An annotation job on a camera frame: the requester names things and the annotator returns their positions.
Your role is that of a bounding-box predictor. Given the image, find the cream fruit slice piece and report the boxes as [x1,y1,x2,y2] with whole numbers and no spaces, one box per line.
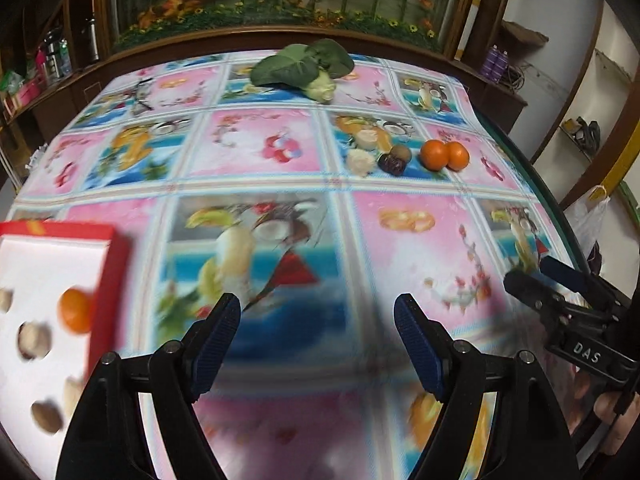
[62,377,85,419]

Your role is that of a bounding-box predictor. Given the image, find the person's right hand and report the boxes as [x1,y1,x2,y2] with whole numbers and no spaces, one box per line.
[567,370,639,455]

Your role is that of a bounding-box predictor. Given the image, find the white plastic bag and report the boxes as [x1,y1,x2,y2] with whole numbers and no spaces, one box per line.
[564,185,611,257]

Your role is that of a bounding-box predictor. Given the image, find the orange tangerine in tray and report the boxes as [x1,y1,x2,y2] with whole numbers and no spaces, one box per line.
[58,287,94,334]

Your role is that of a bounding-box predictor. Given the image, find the red white tray box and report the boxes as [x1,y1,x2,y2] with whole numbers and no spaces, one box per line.
[1,220,130,479]

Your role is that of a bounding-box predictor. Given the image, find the right orange tangerine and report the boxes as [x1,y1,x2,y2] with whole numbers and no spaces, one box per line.
[446,141,470,171]

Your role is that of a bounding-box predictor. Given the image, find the cream fruit piece in tray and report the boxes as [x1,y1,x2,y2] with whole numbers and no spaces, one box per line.
[0,288,13,313]

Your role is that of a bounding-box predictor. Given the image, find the left orange tangerine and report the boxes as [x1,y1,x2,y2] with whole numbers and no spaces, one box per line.
[419,140,449,171]

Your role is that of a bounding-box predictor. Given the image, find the dark red jujube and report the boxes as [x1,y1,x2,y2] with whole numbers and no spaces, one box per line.
[378,153,407,177]

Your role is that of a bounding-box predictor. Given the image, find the brown kiwi-like fruit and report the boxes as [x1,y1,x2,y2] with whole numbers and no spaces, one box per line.
[390,144,412,164]

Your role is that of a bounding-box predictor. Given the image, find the purple bottles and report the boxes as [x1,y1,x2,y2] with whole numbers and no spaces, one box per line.
[480,44,509,84]

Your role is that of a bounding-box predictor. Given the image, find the fruit print tablecloth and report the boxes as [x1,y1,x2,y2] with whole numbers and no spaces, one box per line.
[10,52,582,479]

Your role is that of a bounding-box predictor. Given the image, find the green leafy cabbage vegetable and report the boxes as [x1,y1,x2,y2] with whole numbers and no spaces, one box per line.
[250,38,355,104]

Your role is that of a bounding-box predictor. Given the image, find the bottles and cups cluster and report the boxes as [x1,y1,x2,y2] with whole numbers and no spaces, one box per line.
[1,11,75,119]

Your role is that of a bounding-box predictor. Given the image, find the dark wooden cabinet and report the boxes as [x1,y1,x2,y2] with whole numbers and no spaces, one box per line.
[0,0,528,137]

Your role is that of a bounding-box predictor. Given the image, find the white wall shelf unit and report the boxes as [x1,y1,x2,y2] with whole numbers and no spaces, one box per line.
[497,0,639,205]

